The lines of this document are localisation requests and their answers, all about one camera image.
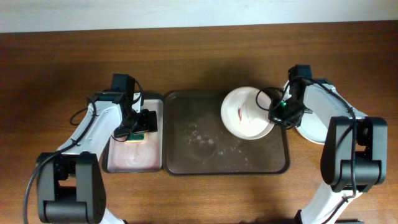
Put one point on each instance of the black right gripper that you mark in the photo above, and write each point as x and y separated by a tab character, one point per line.
274	117

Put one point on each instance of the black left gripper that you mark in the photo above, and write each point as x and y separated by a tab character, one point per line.
148	123

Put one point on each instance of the green and yellow sponge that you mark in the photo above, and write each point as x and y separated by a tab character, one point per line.
135	138

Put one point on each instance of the pale green plate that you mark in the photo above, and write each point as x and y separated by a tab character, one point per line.
317	118

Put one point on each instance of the white plate with red stain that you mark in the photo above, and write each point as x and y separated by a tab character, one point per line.
244	113

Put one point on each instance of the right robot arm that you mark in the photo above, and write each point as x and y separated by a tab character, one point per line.
354	157

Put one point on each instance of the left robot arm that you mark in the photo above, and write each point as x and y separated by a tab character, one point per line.
70	187

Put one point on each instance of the small pink rinse tray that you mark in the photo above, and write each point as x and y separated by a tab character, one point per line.
138	156

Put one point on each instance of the large dark brown tray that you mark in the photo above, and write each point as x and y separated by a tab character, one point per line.
196	142

